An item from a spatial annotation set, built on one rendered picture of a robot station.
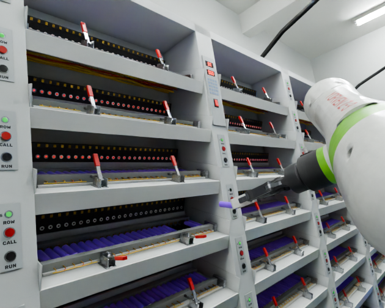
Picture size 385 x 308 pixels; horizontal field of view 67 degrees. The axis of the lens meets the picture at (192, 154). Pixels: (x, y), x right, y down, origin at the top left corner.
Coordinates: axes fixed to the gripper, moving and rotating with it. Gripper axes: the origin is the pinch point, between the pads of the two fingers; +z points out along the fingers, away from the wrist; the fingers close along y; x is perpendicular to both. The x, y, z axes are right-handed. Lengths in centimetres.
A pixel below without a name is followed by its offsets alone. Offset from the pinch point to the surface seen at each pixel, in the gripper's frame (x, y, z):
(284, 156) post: -25, -78, 18
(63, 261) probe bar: 3.7, 45.5, 19.6
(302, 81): -69, -107, 0
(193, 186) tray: -9.5, 5.3, 12.7
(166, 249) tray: 7.0, 18.2, 17.6
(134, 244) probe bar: 3.5, 26.7, 19.6
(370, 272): 54, -150, 26
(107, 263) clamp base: 6.6, 37.3, 15.8
